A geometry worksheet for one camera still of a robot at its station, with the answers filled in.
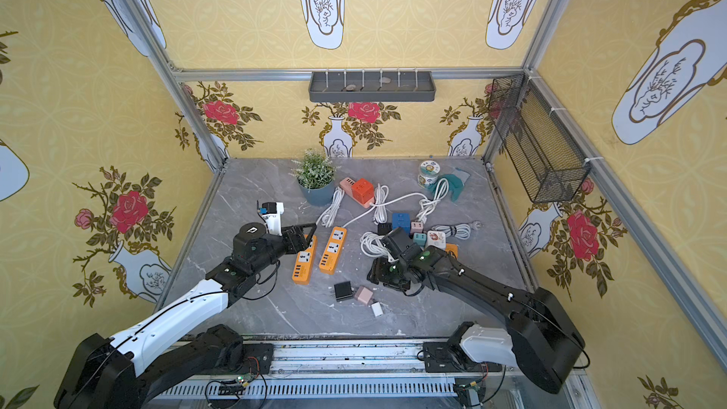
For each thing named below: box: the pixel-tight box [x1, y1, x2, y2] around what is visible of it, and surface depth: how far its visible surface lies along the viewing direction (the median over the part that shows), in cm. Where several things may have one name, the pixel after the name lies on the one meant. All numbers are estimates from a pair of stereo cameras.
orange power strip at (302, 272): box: [291, 233, 318, 285], surface depth 89 cm
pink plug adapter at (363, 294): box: [354, 285, 374, 305], surface depth 85 cm
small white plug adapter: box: [371, 301, 384, 318], surface depth 83 cm
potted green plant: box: [287, 148, 342, 207], surface depth 99 cm
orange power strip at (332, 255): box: [318, 226, 348, 275], surface depth 93 cm
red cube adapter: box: [351, 177, 374, 205], surface depth 102 cm
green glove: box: [438, 167, 472, 203], surface depth 113 cm
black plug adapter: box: [333, 280, 354, 302], surface depth 86 cm
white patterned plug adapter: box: [425, 230, 446, 251], surface depth 89 cm
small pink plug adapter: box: [409, 221, 425, 233], surface depth 94 cm
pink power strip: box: [338, 177, 356, 203], surface depth 112 cm
